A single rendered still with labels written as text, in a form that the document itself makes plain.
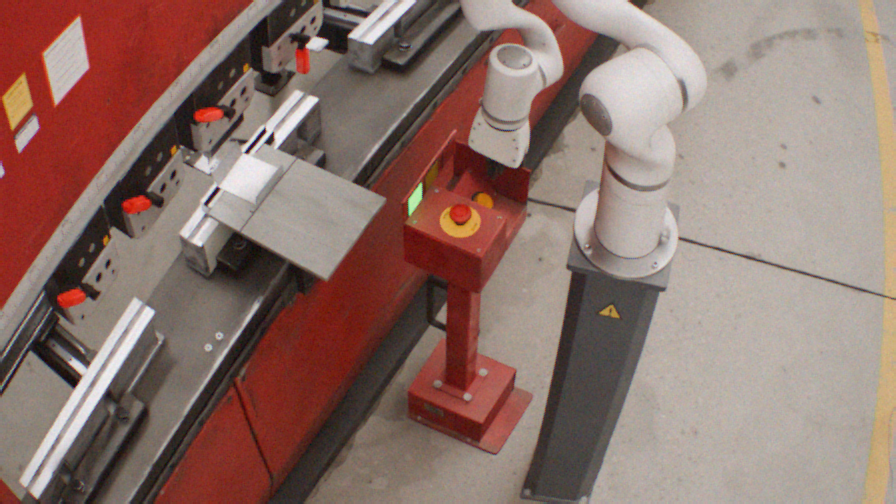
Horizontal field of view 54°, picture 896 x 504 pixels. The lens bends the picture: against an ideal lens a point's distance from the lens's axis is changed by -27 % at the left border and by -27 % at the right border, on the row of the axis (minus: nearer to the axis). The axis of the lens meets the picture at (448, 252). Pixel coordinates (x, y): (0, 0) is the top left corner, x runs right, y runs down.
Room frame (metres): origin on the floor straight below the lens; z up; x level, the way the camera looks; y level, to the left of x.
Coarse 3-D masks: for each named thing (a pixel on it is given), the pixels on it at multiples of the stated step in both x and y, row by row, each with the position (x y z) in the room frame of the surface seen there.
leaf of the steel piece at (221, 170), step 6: (234, 144) 1.29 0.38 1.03; (234, 150) 1.29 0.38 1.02; (240, 150) 1.29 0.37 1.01; (228, 156) 1.27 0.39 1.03; (234, 156) 1.28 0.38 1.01; (240, 156) 1.29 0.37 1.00; (222, 162) 1.25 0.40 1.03; (228, 162) 1.26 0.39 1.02; (234, 162) 1.27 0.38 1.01; (216, 168) 1.24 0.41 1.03; (222, 168) 1.25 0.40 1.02; (228, 168) 1.26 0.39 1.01; (216, 174) 1.23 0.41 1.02; (222, 174) 1.24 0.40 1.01; (216, 180) 1.22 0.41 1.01
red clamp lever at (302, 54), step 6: (294, 36) 1.35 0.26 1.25; (300, 36) 1.35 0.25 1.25; (306, 36) 1.35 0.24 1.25; (300, 42) 1.34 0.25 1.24; (306, 42) 1.34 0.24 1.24; (300, 48) 1.35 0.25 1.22; (306, 48) 1.35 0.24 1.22; (300, 54) 1.34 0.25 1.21; (306, 54) 1.34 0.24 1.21; (300, 60) 1.34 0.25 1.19; (306, 60) 1.34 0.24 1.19; (300, 66) 1.34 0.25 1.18; (306, 66) 1.34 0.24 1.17; (300, 72) 1.34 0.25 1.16; (306, 72) 1.34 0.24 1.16
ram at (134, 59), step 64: (0, 0) 0.84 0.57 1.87; (64, 0) 0.94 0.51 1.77; (128, 0) 1.04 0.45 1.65; (192, 0) 1.16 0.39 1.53; (0, 64) 0.82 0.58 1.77; (128, 64) 1.03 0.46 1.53; (0, 128) 0.79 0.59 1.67; (64, 128) 0.89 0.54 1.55; (128, 128) 1.01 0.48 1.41; (0, 192) 0.76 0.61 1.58; (64, 192) 0.86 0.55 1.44; (0, 256) 0.72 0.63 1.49
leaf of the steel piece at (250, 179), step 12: (240, 168) 1.26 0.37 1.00; (252, 168) 1.26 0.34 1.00; (264, 168) 1.26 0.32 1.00; (276, 168) 1.26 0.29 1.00; (228, 180) 1.23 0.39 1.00; (240, 180) 1.23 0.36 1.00; (252, 180) 1.23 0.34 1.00; (264, 180) 1.23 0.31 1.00; (276, 180) 1.23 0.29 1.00; (240, 192) 1.21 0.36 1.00; (252, 192) 1.20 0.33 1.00; (264, 192) 1.20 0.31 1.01
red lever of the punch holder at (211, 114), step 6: (210, 108) 1.14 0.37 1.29; (216, 108) 1.15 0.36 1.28; (222, 108) 1.17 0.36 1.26; (228, 108) 1.17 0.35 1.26; (198, 114) 1.12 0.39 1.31; (204, 114) 1.11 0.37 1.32; (210, 114) 1.12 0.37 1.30; (216, 114) 1.13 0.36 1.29; (222, 114) 1.14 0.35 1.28; (228, 114) 1.16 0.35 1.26; (234, 114) 1.16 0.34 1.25; (198, 120) 1.11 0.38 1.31; (204, 120) 1.11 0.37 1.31; (210, 120) 1.12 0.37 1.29; (216, 120) 1.14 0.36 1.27
